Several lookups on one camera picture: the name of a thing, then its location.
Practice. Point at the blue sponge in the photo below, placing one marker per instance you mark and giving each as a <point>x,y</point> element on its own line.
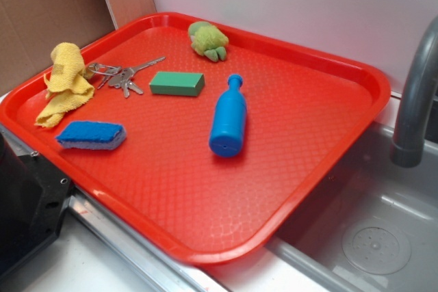
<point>92,135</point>

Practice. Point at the grey plastic sink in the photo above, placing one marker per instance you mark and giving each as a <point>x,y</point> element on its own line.
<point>369,225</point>

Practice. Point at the silver key bunch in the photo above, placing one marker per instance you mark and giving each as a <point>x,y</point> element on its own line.
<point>119,77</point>

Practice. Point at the grey faucet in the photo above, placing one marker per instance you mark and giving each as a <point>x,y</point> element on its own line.
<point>416,121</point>

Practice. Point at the brown cardboard panel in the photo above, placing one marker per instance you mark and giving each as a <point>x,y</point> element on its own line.
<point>31,28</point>

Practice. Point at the blue plastic bottle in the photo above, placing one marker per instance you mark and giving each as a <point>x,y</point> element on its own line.
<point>226,138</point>

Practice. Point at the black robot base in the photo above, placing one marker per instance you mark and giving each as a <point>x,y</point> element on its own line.
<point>34,197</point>

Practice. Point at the red plastic tray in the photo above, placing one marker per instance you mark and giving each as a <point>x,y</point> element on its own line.
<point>305,108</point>

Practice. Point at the yellow cloth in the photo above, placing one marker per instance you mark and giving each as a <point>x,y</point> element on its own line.
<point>67,85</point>

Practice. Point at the green plush toy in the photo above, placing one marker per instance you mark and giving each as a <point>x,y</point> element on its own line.
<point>208,41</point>

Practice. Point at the green wooden block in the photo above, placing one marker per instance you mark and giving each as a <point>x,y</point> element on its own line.
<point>177,83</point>

